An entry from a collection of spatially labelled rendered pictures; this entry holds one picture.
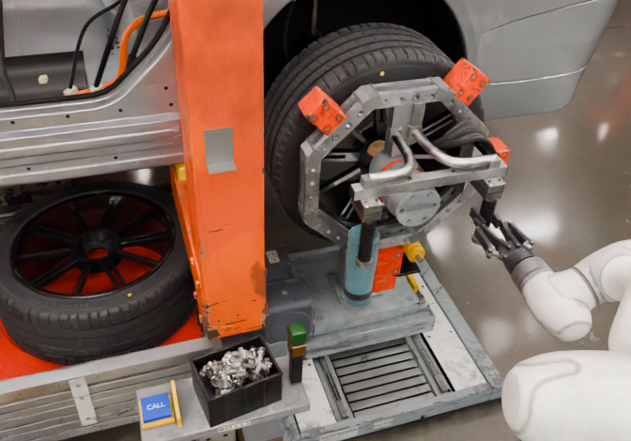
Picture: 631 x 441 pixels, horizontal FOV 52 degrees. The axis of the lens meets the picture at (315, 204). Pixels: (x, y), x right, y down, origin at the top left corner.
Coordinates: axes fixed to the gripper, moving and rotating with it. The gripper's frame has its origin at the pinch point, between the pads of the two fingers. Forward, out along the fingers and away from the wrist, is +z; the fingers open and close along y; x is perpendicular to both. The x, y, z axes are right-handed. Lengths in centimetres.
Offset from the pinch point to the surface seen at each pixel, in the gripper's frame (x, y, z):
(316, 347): -68, -37, 22
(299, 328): -17, -54, -10
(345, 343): -70, -26, 22
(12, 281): -33, -126, 42
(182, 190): -15, -74, 51
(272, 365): -30, -61, -10
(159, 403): -35, -90, -10
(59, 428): -65, -120, 11
